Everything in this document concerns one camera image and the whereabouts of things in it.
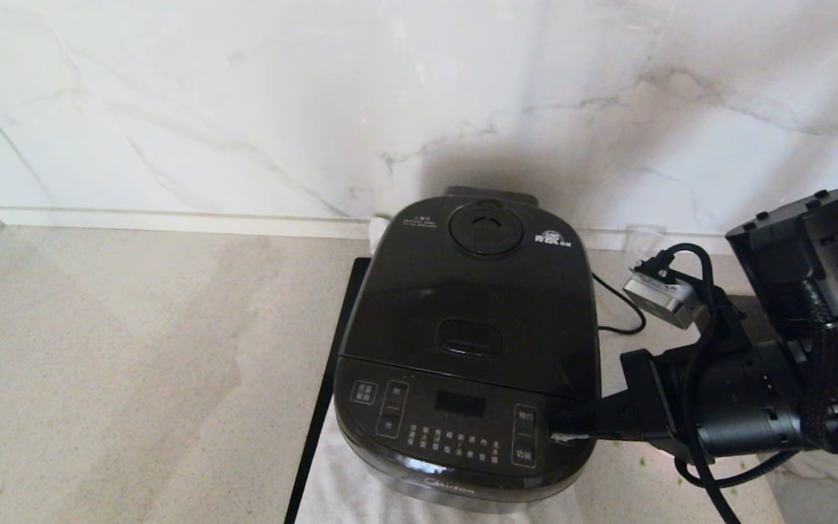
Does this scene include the black power cord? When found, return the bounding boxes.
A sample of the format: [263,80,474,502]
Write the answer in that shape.
[592,273,647,336]

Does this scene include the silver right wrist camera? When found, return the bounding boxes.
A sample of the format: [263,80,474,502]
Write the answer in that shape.
[622,266,707,330]

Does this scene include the black flat strip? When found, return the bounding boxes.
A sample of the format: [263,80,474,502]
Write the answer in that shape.
[284,256,372,524]

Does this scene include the white cloth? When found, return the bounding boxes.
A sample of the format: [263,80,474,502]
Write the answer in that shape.
[295,215,583,524]

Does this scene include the black rice cooker lid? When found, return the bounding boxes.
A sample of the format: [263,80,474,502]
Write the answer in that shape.
[336,186,601,400]

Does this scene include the black rice cooker base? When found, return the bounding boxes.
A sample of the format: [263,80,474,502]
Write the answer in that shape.
[333,355,601,514]

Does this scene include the clear measuring cup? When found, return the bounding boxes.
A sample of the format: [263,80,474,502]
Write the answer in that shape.
[626,224,668,257]

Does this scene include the white rag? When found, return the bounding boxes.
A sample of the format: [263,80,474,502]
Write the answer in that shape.
[786,444,838,485]

